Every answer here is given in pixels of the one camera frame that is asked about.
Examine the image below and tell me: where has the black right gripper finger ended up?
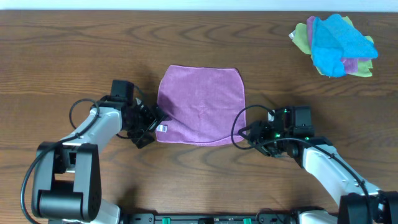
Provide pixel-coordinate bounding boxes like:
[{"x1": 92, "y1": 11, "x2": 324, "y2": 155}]
[
  {"x1": 247, "y1": 139, "x2": 264, "y2": 155},
  {"x1": 238, "y1": 123, "x2": 258, "y2": 136}
]

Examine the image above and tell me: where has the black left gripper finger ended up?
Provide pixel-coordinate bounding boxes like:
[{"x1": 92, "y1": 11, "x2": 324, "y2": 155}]
[
  {"x1": 149, "y1": 105, "x2": 168, "y2": 131},
  {"x1": 131, "y1": 131, "x2": 155, "y2": 149}
]

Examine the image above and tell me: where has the purple microfiber cloth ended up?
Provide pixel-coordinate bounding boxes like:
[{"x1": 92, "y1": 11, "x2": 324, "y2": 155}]
[{"x1": 155, "y1": 65, "x2": 246, "y2": 146}]

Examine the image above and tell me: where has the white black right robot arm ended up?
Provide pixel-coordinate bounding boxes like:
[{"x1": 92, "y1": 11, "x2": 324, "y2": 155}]
[{"x1": 238, "y1": 120, "x2": 397, "y2": 224}]

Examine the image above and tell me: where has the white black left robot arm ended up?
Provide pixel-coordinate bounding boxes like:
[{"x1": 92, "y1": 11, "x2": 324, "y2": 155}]
[{"x1": 27, "y1": 96, "x2": 167, "y2": 223}]

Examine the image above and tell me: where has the green microfiber cloth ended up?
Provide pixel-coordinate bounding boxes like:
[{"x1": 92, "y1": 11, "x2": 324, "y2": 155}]
[{"x1": 291, "y1": 16, "x2": 374, "y2": 78}]

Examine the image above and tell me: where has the blue microfiber cloth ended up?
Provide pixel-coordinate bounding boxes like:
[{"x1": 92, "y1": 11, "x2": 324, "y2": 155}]
[{"x1": 310, "y1": 14, "x2": 379, "y2": 78}]

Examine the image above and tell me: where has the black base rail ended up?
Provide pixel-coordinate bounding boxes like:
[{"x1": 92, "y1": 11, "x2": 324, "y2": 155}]
[{"x1": 119, "y1": 213, "x2": 298, "y2": 224}]

